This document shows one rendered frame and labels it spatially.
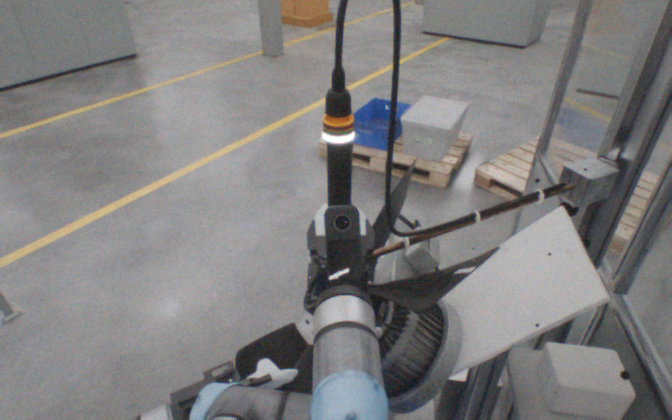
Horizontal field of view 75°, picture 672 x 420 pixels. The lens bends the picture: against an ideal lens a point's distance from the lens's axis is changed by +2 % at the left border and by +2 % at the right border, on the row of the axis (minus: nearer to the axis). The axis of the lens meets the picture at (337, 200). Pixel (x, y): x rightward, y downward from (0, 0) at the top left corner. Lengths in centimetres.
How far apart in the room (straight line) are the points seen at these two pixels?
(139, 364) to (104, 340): 28
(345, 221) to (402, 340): 44
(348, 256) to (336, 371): 15
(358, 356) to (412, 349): 46
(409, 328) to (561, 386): 43
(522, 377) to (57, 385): 207
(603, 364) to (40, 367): 240
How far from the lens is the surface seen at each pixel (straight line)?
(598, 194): 111
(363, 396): 45
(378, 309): 92
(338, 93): 57
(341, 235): 54
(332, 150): 60
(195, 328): 255
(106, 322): 277
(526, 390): 130
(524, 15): 768
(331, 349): 48
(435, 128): 349
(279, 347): 104
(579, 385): 122
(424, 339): 94
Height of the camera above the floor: 189
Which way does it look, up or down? 34 degrees down
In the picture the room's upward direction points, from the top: straight up
